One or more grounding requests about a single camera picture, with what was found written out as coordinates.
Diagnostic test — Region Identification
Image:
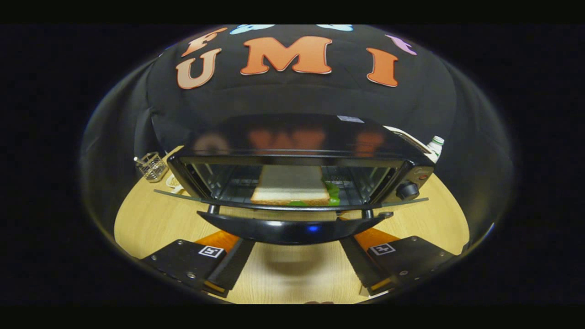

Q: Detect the wire mesh utensil holder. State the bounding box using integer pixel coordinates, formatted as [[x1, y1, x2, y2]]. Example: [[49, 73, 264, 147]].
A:
[[134, 152, 169, 183]]

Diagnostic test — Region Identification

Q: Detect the black backdrop cloth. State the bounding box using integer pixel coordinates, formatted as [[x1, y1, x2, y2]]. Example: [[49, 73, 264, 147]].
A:
[[80, 25, 512, 249]]

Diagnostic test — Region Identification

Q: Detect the sandwich with green lettuce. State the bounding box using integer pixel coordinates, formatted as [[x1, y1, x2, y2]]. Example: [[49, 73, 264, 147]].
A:
[[250, 165, 341, 206]]

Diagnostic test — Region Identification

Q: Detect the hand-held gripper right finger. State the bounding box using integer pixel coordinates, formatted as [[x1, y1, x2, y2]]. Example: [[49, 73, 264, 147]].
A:
[[339, 227, 457, 297]]

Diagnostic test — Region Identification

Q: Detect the white pop-up toaster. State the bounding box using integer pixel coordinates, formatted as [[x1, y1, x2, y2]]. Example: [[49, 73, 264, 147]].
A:
[[383, 125, 432, 154]]

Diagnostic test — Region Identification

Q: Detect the white bottle with green label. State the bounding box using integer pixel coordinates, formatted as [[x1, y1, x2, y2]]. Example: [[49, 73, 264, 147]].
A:
[[427, 136, 445, 161]]

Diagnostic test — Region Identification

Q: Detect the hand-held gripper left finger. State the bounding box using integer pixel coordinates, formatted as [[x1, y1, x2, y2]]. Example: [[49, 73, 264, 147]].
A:
[[139, 230, 255, 297]]

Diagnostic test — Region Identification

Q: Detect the black toaster oven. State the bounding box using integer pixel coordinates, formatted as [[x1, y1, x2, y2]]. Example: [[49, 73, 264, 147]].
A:
[[153, 113, 436, 246]]

